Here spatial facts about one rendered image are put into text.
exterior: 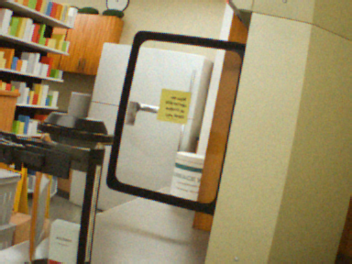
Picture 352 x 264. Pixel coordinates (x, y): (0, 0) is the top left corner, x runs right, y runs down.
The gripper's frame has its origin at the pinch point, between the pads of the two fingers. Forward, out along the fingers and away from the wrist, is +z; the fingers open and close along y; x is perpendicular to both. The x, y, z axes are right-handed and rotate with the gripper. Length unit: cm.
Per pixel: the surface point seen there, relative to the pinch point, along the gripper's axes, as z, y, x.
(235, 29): 8, 71, -31
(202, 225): 8, 71, 17
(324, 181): 34, 41, -1
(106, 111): -180, 519, 6
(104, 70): -193, 519, -37
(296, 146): 27.4, 34.5, -6.5
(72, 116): 1.1, -3.3, -5.9
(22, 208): -181, 341, 92
